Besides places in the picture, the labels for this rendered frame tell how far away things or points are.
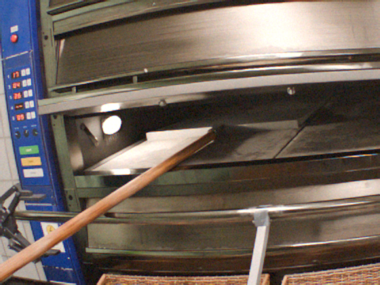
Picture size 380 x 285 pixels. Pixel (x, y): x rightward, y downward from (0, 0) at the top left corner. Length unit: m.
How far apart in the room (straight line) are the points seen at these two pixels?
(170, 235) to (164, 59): 0.50
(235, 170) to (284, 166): 0.14
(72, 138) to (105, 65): 0.28
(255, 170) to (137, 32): 0.50
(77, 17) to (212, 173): 0.61
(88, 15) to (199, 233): 0.72
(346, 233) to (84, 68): 0.90
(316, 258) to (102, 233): 0.68
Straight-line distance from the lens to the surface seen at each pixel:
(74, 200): 2.09
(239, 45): 1.75
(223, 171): 1.84
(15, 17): 2.08
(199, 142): 2.10
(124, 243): 2.03
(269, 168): 1.80
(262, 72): 1.61
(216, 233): 1.90
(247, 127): 2.29
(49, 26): 2.03
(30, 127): 2.08
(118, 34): 1.92
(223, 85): 1.64
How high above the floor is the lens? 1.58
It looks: 10 degrees down
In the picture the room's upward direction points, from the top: 9 degrees counter-clockwise
